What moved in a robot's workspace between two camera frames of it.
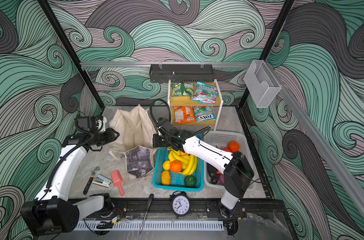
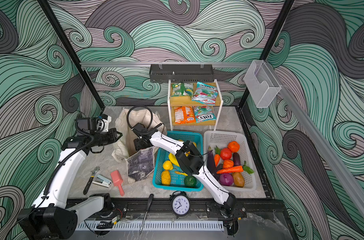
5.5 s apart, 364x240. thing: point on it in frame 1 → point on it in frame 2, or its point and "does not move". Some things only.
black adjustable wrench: x=93 y=172 does not move
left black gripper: x=110 y=131 does not move
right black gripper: x=155 y=140 → x=136 y=144
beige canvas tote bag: x=136 y=125 does not move
